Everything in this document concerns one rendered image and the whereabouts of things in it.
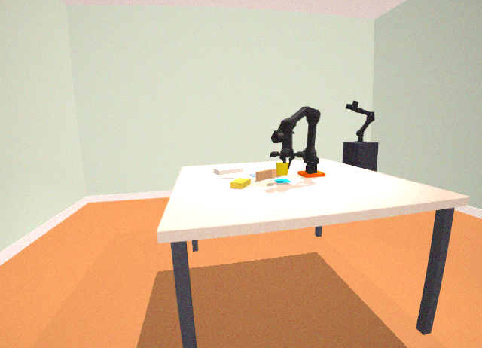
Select yellow rectangular block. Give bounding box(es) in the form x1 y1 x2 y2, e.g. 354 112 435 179
230 178 251 189

